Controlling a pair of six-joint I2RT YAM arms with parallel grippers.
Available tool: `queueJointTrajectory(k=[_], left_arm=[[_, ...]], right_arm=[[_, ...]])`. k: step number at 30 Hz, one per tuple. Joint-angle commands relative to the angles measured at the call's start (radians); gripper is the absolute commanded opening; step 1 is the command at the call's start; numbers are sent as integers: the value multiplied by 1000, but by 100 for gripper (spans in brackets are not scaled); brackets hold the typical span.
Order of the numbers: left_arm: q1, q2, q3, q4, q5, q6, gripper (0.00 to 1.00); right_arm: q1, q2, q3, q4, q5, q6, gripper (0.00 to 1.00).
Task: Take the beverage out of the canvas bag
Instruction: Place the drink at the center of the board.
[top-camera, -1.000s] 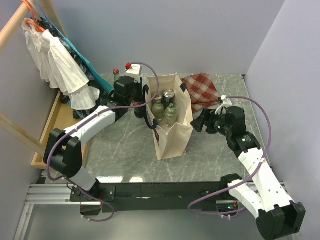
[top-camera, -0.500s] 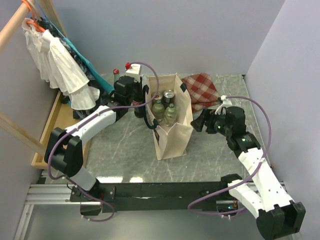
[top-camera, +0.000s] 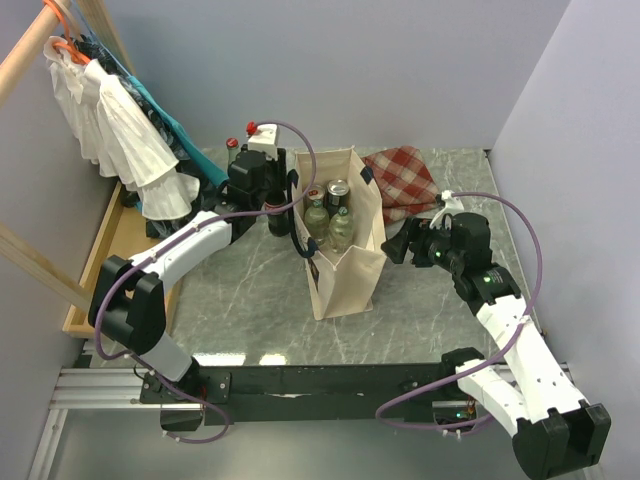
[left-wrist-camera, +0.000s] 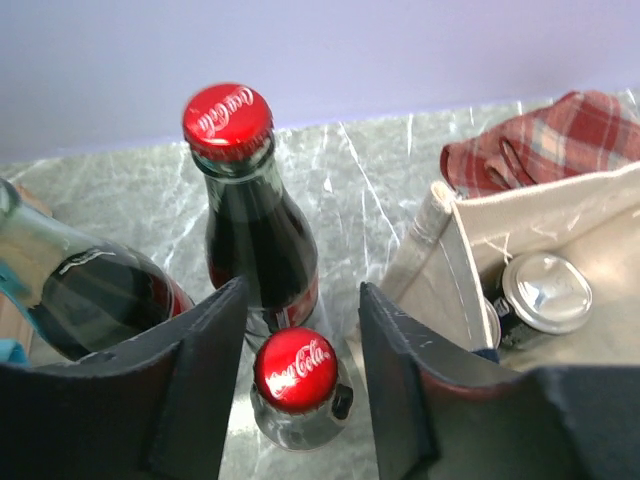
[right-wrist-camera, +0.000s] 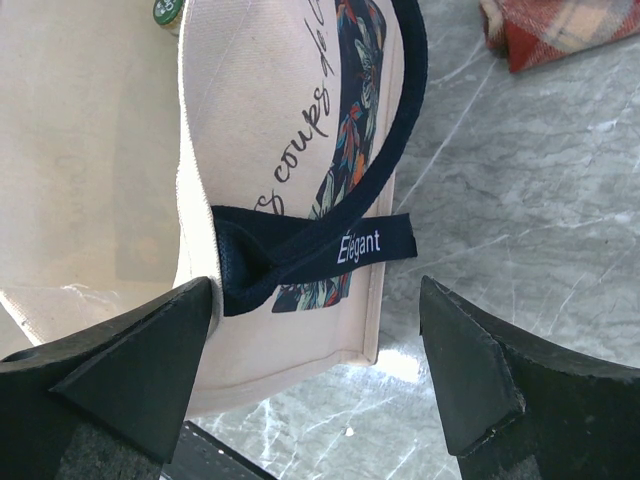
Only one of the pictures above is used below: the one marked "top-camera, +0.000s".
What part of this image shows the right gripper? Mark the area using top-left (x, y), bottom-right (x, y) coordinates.
top-left (380, 215), bottom-right (463, 273)

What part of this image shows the green cap bottle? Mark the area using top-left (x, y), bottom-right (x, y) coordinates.
top-left (329, 206), bottom-right (354, 254)
top-left (304, 200), bottom-right (330, 247)

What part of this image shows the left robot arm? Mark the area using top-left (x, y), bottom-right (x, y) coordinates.
top-left (88, 146), bottom-right (286, 402)

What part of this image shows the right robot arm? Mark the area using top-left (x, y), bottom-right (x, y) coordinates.
top-left (382, 213), bottom-right (611, 479)

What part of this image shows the cream canvas tote bag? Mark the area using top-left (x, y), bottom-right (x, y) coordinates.
top-left (289, 147), bottom-right (386, 320)

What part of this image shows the teal garment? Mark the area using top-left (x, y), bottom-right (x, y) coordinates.
top-left (94, 42), bottom-right (231, 185)

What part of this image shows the dark floral garment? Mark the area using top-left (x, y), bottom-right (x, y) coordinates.
top-left (74, 35), bottom-right (219, 239)

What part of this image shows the red plaid folded cloth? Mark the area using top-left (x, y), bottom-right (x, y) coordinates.
top-left (362, 146), bottom-right (440, 225)

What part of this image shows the small red top can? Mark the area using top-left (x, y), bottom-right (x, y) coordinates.
top-left (306, 184), bottom-right (326, 204)

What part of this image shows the tall dark can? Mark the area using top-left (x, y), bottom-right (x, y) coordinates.
top-left (326, 179), bottom-right (350, 216)

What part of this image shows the white pleated garment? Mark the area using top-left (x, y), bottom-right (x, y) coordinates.
top-left (43, 36), bottom-right (200, 221)

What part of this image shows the wooden clothes rack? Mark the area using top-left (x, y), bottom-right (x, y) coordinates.
top-left (1, 1), bottom-right (156, 339)

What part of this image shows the black base beam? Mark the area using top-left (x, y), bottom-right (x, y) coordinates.
top-left (140, 363), bottom-right (450, 423)

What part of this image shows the orange hanger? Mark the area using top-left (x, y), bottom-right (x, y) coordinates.
top-left (43, 0), bottom-right (91, 65)

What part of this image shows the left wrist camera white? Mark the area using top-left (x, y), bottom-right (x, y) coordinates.
top-left (246, 121), bottom-right (279, 159)

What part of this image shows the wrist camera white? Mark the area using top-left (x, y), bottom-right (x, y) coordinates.
top-left (246, 121), bottom-right (279, 159)
top-left (429, 190), bottom-right (464, 229)

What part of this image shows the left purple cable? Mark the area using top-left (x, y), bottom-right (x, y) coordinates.
top-left (93, 119), bottom-right (316, 445)

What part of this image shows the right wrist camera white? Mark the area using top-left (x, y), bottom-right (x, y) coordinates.
top-left (429, 190), bottom-right (464, 229)

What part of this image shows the aluminium frame rail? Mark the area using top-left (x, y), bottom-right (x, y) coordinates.
top-left (27, 367), bottom-right (151, 480)

